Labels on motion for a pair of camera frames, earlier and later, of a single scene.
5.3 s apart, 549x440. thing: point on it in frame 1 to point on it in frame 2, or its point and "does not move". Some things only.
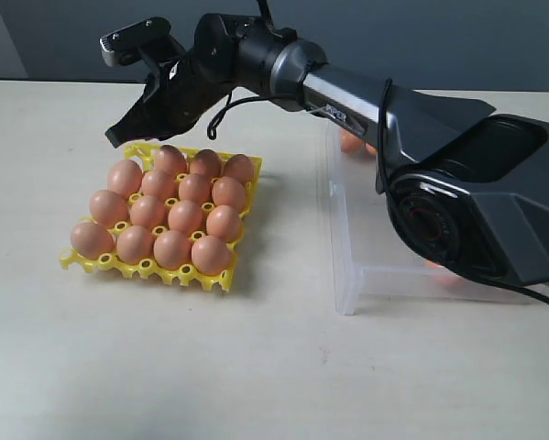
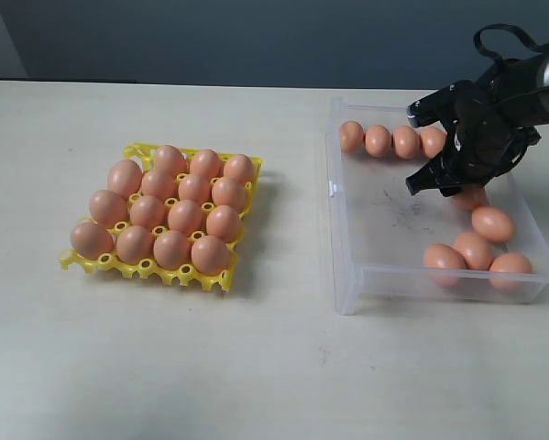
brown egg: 108,208 does not move
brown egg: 195,187 does not move
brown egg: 205,162 does not move
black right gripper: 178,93 to 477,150
